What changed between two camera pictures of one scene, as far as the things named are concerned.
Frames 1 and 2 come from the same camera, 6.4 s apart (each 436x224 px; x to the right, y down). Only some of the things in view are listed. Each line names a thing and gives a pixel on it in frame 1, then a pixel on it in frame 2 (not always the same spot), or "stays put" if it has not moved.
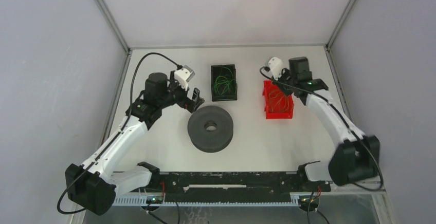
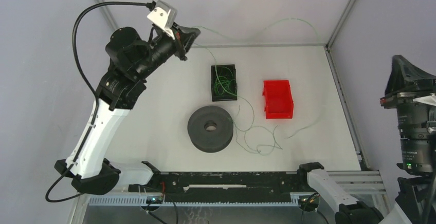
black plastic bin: (223, 82) stays put
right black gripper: (285, 72) -> (406, 80)
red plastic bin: (278, 104) stays put
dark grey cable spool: (206, 141) stays put
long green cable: (277, 102) -> (241, 38)
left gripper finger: (196, 94) -> (188, 36)
